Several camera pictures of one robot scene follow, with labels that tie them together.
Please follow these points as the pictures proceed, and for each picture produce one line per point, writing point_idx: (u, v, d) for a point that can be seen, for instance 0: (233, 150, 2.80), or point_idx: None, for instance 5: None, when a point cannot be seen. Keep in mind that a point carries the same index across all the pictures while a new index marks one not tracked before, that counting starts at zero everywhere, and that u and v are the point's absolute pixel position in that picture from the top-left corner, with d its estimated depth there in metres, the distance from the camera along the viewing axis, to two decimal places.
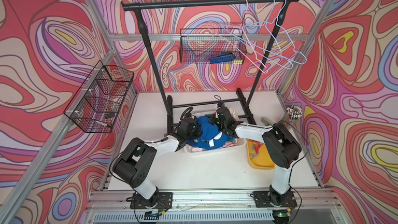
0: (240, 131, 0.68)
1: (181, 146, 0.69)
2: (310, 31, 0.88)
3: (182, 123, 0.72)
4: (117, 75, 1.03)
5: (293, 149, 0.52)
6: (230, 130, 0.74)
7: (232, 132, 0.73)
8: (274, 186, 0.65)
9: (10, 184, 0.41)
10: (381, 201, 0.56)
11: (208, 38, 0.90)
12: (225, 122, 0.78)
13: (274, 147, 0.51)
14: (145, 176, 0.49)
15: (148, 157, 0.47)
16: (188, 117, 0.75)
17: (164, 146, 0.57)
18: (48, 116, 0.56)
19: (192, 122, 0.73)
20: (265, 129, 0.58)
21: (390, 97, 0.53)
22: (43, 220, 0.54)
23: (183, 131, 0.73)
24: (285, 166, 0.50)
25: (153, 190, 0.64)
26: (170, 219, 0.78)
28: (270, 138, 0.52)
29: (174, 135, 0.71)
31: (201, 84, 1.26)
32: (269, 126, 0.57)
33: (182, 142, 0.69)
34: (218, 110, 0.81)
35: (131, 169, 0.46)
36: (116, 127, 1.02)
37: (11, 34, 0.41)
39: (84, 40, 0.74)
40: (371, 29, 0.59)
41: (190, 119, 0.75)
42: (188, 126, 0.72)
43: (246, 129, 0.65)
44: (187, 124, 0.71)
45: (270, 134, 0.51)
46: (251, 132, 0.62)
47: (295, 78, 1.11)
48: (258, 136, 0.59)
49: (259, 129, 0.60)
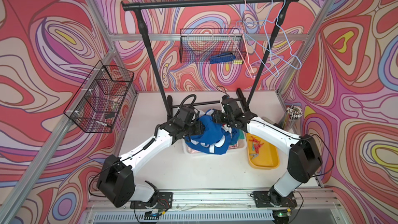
0: (253, 128, 0.58)
1: (176, 136, 0.59)
2: (310, 31, 0.88)
3: (182, 111, 0.62)
4: (117, 75, 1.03)
5: (316, 165, 0.47)
6: (239, 122, 0.63)
7: (241, 125, 0.63)
8: (277, 187, 0.64)
9: (10, 184, 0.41)
10: (381, 200, 0.57)
11: (208, 38, 0.90)
12: (231, 113, 0.67)
13: (298, 163, 0.45)
14: (132, 191, 0.45)
15: (123, 183, 0.40)
16: (188, 108, 0.65)
17: (148, 155, 0.49)
18: (48, 116, 0.56)
19: (192, 112, 0.64)
20: (290, 140, 0.49)
21: (390, 97, 0.53)
22: (43, 220, 0.54)
23: (182, 120, 0.63)
24: (303, 181, 0.47)
25: (149, 195, 0.62)
26: (170, 219, 0.78)
28: (299, 153, 0.44)
29: (169, 126, 0.59)
31: (201, 84, 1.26)
32: (296, 137, 0.49)
33: (179, 133, 0.59)
34: (224, 102, 0.69)
35: (110, 193, 0.43)
36: (116, 127, 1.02)
37: (11, 34, 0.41)
39: (84, 40, 0.74)
40: (371, 29, 0.59)
41: (191, 109, 0.64)
42: (188, 116, 0.64)
43: (260, 129, 0.56)
44: (186, 112, 0.62)
45: (298, 148, 0.46)
46: (269, 136, 0.54)
47: (295, 78, 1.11)
48: (275, 142, 0.52)
49: (281, 136, 0.51)
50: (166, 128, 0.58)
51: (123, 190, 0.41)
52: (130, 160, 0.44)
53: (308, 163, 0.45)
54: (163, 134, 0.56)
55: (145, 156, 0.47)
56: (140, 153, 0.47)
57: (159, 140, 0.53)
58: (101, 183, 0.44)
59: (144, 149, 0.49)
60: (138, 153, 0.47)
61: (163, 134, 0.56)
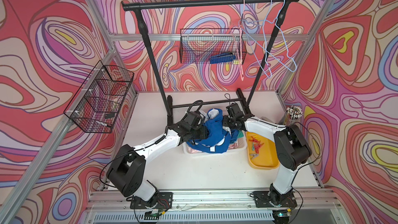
0: (250, 125, 0.67)
1: (183, 138, 0.62)
2: (310, 31, 0.88)
3: (188, 115, 0.67)
4: (117, 75, 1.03)
5: (303, 153, 0.50)
6: (239, 123, 0.72)
7: (241, 125, 0.72)
8: (275, 184, 0.65)
9: (10, 184, 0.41)
10: (382, 201, 0.56)
11: (208, 38, 0.90)
12: (233, 115, 0.77)
13: (283, 147, 0.49)
14: (139, 182, 0.47)
15: (134, 171, 0.43)
16: (195, 112, 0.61)
17: (159, 150, 0.52)
18: (48, 116, 0.56)
19: (199, 116, 0.68)
20: (276, 128, 0.56)
21: (390, 97, 0.53)
22: (43, 220, 0.54)
23: (188, 123, 0.67)
24: (292, 167, 0.50)
25: (151, 193, 0.63)
26: (170, 219, 0.78)
28: (282, 138, 0.50)
29: (178, 128, 0.64)
31: (201, 84, 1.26)
32: (282, 125, 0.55)
33: (184, 136, 0.63)
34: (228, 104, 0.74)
35: (119, 181, 0.44)
36: (116, 127, 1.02)
37: (11, 34, 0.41)
39: (85, 40, 0.74)
40: (371, 29, 0.59)
41: (198, 113, 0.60)
42: (195, 120, 0.68)
43: (253, 122, 0.66)
44: (194, 116, 0.66)
45: (282, 134, 0.51)
46: (260, 128, 0.61)
47: (296, 78, 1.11)
48: (267, 134, 0.58)
49: (269, 126, 0.58)
50: (174, 130, 0.62)
51: (133, 179, 0.43)
52: (143, 151, 0.47)
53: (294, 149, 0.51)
54: (172, 134, 0.59)
55: (157, 150, 0.51)
56: (152, 145, 0.51)
57: (168, 138, 0.56)
58: (112, 171, 0.46)
59: (156, 143, 0.52)
60: (150, 145, 0.50)
61: (172, 134, 0.59)
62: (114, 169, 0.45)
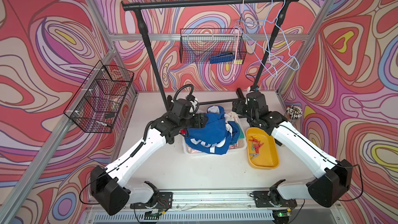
0: (281, 137, 0.51)
1: (170, 135, 0.53)
2: (310, 31, 0.88)
3: (176, 105, 0.55)
4: (117, 75, 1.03)
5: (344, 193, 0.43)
6: (264, 122, 0.55)
7: (266, 126, 0.54)
8: (280, 188, 0.64)
9: (10, 184, 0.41)
10: (382, 201, 0.56)
11: (208, 38, 0.90)
12: (257, 111, 0.58)
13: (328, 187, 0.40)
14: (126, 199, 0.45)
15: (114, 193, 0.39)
16: (183, 100, 0.57)
17: (138, 162, 0.45)
18: (48, 116, 0.56)
19: (187, 105, 0.56)
20: (326, 163, 0.42)
21: (390, 97, 0.53)
22: (43, 220, 0.54)
23: (177, 113, 0.56)
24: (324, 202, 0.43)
25: (149, 195, 0.62)
26: (170, 219, 0.78)
28: (334, 180, 0.39)
29: (163, 123, 0.53)
31: (201, 84, 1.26)
32: (333, 160, 0.43)
33: (173, 131, 0.52)
34: (251, 95, 0.60)
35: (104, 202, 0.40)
36: (116, 127, 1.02)
37: (11, 34, 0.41)
39: (84, 40, 0.74)
40: (371, 29, 0.59)
41: (186, 101, 0.57)
42: (183, 110, 0.57)
43: (290, 139, 0.49)
44: (182, 105, 0.54)
45: (333, 174, 0.40)
46: (299, 151, 0.47)
47: (295, 78, 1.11)
48: (306, 160, 0.46)
49: (314, 155, 0.44)
50: (158, 128, 0.52)
51: (113, 202, 0.40)
52: (117, 171, 0.41)
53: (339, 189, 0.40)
54: (153, 135, 0.50)
55: (133, 165, 0.44)
56: (127, 160, 0.43)
57: (148, 144, 0.47)
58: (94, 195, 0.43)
59: (131, 156, 0.44)
60: (125, 160, 0.43)
61: (154, 134, 0.50)
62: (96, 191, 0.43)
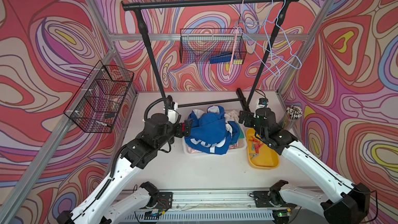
0: (292, 158, 0.51)
1: (144, 160, 0.46)
2: (310, 31, 0.88)
3: (147, 126, 0.46)
4: (117, 75, 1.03)
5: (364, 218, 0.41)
6: (272, 141, 0.55)
7: (275, 145, 0.53)
8: (282, 193, 0.63)
9: (10, 184, 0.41)
10: (382, 201, 0.56)
11: (208, 38, 0.90)
12: (267, 129, 0.56)
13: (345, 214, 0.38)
14: None
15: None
16: (155, 120, 0.47)
17: (105, 201, 0.40)
18: (48, 116, 0.56)
19: (161, 124, 0.47)
20: (341, 187, 0.41)
21: (390, 97, 0.53)
22: (43, 220, 0.54)
23: (150, 135, 0.47)
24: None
25: (144, 203, 0.62)
26: (170, 218, 0.78)
28: (352, 206, 0.37)
29: (134, 149, 0.46)
31: (201, 84, 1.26)
32: (349, 184, 0.41)
33: (147, 156, 0.46)
34: (260, 112, 0.58)
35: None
36: (116, 127, 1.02)
37: (11, 34, 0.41)
39: (84, 40, 0.74)
40: (371, 29, 0.59)
41: (159, 120, 0.47)
42: (157, 131, 0.48)
43: (301, 160, 0.48)
44: (154, 125, 0.46)
45: (351, 200, 0.38)
46: (312, 173, 0.46)
47: (296, 78, 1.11)
48: (320, 183, 0.44)
49: (329, 178, 0.43)
50: (129, 155, 0.45)
51: None
52: (82, 218, 0.38)
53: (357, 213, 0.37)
54: (122, 167, 0.43)
55: (100, 208, 0.39)
56: (94, 203, 0.39)
57: (115, 180, 0.42)
58: None
59: (97, 198, 0.40)
60: (91, 204, 0.39)
61: (125, 166, 0.44)
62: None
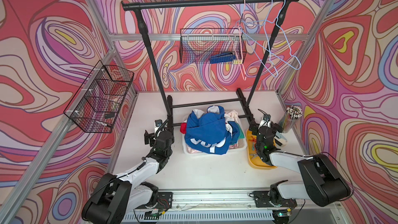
0: (274, 158, 0.64)
1: (161, 166, 0.64)
2: (310, 31, 0.88)
3: (159, 141, 0.64)
4: (117, 75, 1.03)
5: (336, 186, 0.44)
6: (264, 156, 0.69)
7: (266, 159, 0.68)
8: (280, 187, 0.65)
9: (10, 184, 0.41)
10: (382, 201, 0.56)
11: (208, 38, 0.90)
12: (263, 145, 0.72)
13: (310, 177, 0.45)
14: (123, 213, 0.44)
15: (120, 198, 0.42)
16: (164, 135, 0.67)
17: (141, 174, 0.52)
18: (48, 116, 0.56)
19: (169, 138, 0.66)
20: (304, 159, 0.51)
21: (390, 97, 0.53)
22: (43, 220, 0.54)
23: (161, 147, 0.65)
24: (323, 202, 0.42)
25: (148, 196, 0.62)
26: (171, 219, 0.78)
28: (308, 166, 0.46)
29: (154, 156, 0.65)
31: (201, 84, 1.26)
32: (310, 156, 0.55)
33: (162, 162, 0.65)
34: (263, 131, 0.70)
35: (101, 216, 0.40)
36: (116, 127, 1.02)
37: (11, 34, 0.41)
39: (84, 40, 0.74)
40: (371, 29, 0.59)
41: (168, 135, 0.67)
42: (165, 144, 0.66)
43: (280, 156, 0.61)
44: (164, 140, 0.65)
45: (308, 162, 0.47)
46: (286, 160, 0.57)
47: (295, 78, 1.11)
48: (294, 166, 0.53)
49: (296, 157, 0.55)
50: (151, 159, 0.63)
51: (118, 208, 0.41)
52: (127, 177, 0.48)
53: (330, 185, 0.44)
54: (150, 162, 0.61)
55: (139, 175, 0.51)
56: (134, 171, 0.52)
57: (148, 164, 0.58)
58: (91, 206, 0.42)
59: (138, 169, 0.54)
60: (132, 171, 0.52)
61: (151, 160, 0.62)
62: (92, 205, 0.42)
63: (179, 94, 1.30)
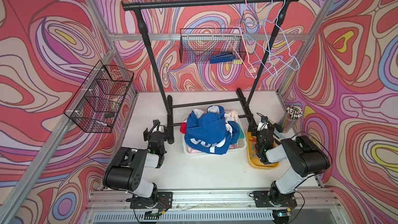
0: (269, 154, 0.70)
1: (159, 163, 0.71)
2: (310, 31, 0.88)
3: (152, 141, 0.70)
4: (117, 75, 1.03)
5: (314, 155, 0.49)
6: (262, 156, 0.74)
7: (263, 159, 0.73)
8: (278, 183, 0.66)
9: (10, 184, 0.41)
10: (382, 201, 0.56)
11: (208, 38, 0.90)
12: (263, 148, 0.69)
13: (290, 149, 0.52)
14: (139, 177, 0.48)
15: (141, 155, 0.50)
16: (155, 135, 0.73)
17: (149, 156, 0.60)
18: (47, 116, 0.56)
19: (160, 137, 0.72)
20: None
21: (390, 97, 0.53)
22: (43, 220, 0.54)
23: (156, 146, 0.70)
24: (302, 173, 0.48)
25: (151, 189, 0.64)
26: (171, 219, 0.78)
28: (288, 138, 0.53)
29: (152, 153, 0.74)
31: (201, 84, 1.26)
32: None
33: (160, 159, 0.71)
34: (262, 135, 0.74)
35: (124, 172, 0.46)
36: (116, 127, 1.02)
37: (11, 34, 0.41)
39: (84, 40, 0.74)
40: (371, 29, 0.59)
41: (159, 135, 0.73)
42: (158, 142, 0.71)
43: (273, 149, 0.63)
44: (156, 140, 0.70)
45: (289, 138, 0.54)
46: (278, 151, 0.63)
47: (296, 78, 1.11)
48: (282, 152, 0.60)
49: None
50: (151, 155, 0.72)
51: (139, 165, 0.47)
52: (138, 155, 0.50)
53: (309, 154, 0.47)
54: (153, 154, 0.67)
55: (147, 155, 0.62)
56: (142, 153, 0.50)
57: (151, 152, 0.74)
58: (112, 169, 0.46)
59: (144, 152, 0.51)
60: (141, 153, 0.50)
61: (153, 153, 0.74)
62: (111, 170, 0.46)
63: (179, 94, 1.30)
